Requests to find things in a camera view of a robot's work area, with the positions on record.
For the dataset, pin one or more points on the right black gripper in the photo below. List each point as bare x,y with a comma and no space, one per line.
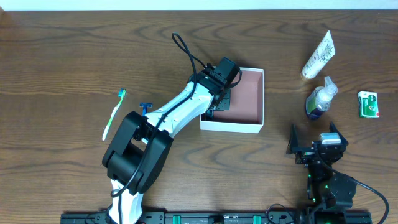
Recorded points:
311,149

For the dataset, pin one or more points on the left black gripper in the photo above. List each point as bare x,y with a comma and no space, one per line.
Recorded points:
221,104

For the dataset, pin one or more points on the clear foam pump bottle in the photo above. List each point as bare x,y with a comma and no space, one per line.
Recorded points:
319,101

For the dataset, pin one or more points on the blue disposable razor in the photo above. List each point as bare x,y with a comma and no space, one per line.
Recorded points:
145,107

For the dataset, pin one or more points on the white bamboo print lotion tube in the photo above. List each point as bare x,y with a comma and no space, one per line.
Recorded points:
319,58

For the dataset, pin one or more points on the green white toothbrush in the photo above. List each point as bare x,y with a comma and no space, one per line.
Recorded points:
121,95

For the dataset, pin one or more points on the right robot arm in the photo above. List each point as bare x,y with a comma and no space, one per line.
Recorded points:
331,193

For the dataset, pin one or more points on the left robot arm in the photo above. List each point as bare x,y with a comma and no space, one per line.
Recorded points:
138,150

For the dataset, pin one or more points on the white box pink interior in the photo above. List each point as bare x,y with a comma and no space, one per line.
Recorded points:
246,110

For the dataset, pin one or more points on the green white soap bar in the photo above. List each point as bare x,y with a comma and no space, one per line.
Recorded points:
368,105

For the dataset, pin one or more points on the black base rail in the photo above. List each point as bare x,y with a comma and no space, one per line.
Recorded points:
273,216

